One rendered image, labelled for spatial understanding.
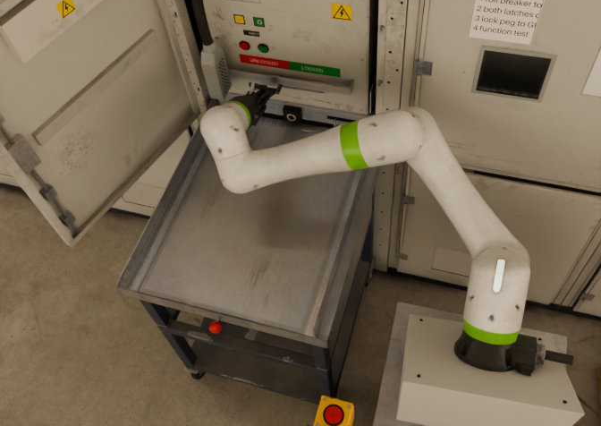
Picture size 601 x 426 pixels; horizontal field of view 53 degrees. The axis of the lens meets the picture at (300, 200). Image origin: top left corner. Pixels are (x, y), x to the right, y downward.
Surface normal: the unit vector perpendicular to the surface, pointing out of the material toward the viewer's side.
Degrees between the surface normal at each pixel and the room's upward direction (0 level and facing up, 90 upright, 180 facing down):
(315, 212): 0
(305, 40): 90
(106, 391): 0
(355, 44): 90
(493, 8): 90
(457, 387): 43
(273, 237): 0
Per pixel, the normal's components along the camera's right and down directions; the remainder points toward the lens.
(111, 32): 0.83, 0.41
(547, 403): 0.08, -0.97
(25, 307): -0.08, -0.57
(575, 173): -0.29, 0.80
